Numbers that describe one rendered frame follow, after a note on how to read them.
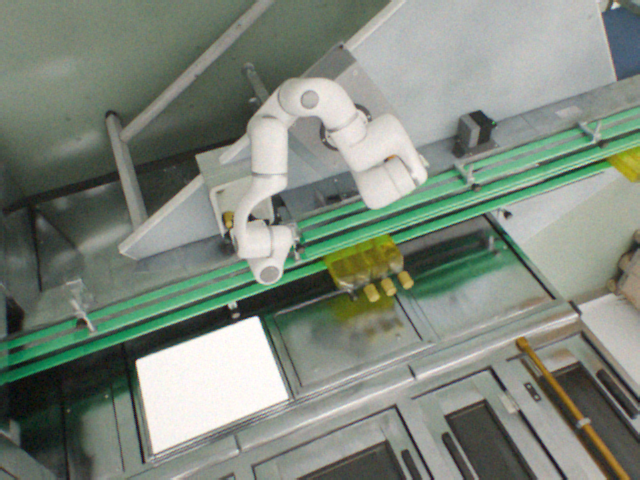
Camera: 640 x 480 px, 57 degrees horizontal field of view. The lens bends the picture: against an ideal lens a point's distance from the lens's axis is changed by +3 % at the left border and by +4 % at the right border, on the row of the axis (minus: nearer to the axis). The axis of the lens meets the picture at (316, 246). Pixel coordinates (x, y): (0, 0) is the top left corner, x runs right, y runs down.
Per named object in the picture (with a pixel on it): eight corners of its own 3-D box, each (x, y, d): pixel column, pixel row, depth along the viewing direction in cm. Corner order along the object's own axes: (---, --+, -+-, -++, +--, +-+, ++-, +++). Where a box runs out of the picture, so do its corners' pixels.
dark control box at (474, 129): (455, 134, 198) (468, 148, 193) (458, 115, 192) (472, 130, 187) (476, 127, 200) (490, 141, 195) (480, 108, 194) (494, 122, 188)
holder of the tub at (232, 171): (220, 232, 189) (226, 248, 185) (201, 171, 168) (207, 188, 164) (268, 216, 193) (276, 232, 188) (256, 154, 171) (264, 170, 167)
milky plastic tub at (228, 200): (216, 222, 185) (223, 241, 180) (200, 171, 168) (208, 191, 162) (267, 206, 188) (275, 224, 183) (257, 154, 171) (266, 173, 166)
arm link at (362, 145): (326, 127, 142) (382, 91, 139) (371, 204, 151) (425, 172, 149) (329, 136, 133) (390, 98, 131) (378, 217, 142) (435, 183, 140)
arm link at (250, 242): (281, 168, 141) (279, 249, 147) (229, 169, 136) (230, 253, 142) (292, 174, 133) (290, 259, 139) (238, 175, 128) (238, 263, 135)
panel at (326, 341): (133, 363, 184) (152, 464, 164) (130, 358, 182) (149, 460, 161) (387, 269, 201) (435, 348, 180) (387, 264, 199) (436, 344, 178)
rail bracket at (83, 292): (79, 290, 180) (87, 349, 166) (56, 257, 167) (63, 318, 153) (95, 285, 181) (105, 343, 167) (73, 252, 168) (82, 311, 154)
